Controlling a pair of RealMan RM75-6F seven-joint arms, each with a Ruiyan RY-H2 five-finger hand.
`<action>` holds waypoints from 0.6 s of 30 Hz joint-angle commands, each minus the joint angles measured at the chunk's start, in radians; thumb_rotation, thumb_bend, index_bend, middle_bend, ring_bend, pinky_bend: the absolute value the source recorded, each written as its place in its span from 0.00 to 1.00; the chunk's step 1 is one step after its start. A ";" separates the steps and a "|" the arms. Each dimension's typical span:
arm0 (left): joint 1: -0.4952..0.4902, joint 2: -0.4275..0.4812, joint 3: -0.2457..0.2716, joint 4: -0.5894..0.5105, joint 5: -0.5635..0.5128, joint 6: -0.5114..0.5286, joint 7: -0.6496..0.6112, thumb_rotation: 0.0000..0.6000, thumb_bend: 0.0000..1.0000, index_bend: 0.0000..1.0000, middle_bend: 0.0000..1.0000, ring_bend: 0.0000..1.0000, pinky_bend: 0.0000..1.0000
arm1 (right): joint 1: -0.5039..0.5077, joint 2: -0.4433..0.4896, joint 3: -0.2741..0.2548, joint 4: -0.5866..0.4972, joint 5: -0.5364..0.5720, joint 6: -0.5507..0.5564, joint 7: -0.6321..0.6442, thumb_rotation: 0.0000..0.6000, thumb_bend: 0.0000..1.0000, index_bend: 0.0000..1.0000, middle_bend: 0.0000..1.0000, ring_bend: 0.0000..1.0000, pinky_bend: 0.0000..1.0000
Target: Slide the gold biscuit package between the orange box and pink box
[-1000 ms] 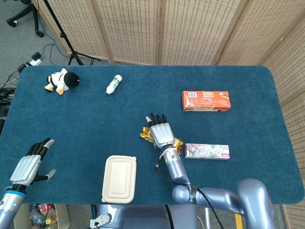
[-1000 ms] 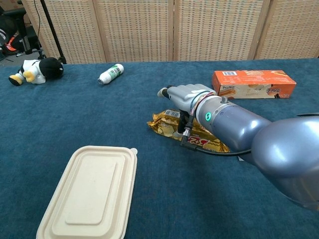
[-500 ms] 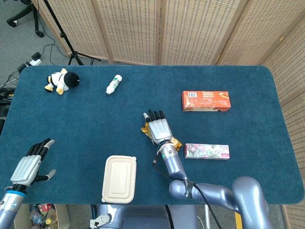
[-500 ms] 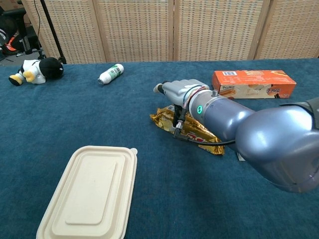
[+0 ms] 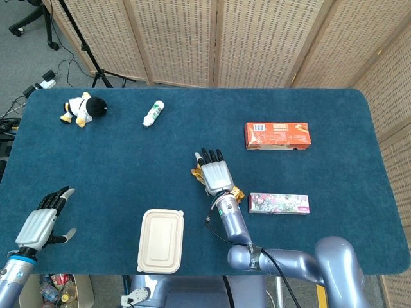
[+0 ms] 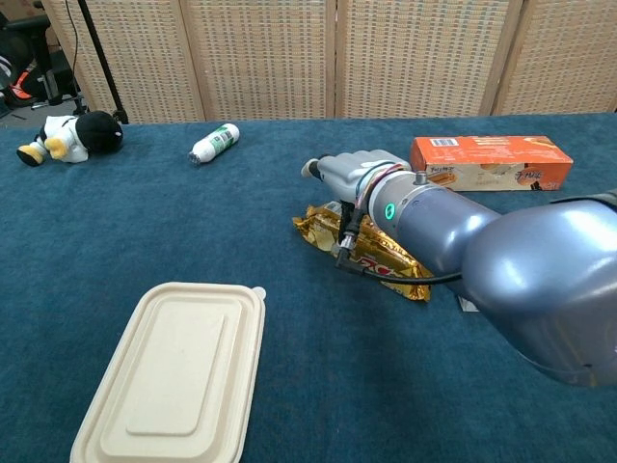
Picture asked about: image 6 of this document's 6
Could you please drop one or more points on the gold foil biscuit packet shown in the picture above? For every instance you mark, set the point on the gold foil biscuit packet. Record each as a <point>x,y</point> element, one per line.
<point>320,231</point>

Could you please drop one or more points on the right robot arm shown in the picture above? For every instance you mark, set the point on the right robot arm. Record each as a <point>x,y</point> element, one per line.
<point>530,289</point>

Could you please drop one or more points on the black office chair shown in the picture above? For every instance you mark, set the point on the black office chair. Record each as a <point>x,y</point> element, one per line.
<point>43,48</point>

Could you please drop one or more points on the white bottle with green label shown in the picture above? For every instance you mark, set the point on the white bottle with green label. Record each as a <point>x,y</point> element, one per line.
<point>214,142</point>

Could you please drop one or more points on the beige lidded food container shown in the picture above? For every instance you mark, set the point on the beige lidded food container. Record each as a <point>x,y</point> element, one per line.
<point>178,376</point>

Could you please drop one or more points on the orange cardboard box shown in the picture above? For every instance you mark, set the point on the orange cardboard box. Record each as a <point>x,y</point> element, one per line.
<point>506,154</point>

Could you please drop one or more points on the woven wooden folding screen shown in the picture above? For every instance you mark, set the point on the woven wooden folding screen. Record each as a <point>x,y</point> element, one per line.
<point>265,58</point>

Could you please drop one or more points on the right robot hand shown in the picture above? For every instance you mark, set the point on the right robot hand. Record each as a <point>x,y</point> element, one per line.
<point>352,169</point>

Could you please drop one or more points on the blue carpet table mat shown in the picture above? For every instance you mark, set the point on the blue carpet table mat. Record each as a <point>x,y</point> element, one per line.
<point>193,231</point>

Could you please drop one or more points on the black and white plush toy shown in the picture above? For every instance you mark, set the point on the black and white plush toy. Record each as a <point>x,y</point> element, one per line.
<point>96,132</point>

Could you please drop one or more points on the black tripod stand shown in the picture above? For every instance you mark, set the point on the black tripod stand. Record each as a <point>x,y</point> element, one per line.
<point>99,53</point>

